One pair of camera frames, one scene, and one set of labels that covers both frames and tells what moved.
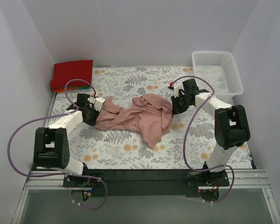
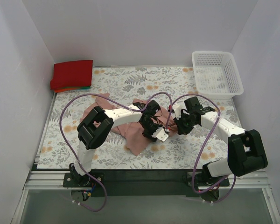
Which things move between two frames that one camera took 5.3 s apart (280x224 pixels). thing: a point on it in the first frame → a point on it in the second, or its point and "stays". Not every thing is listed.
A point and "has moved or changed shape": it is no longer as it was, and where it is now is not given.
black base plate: (144, 183) stays
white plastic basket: (219, 68) stays
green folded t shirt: (88, 87) stays
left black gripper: (91, 117) → (150, 133)
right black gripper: (177, 105) → (179, 122)
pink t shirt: (150, 114) has moved or changed shape
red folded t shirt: (64, 71) stays
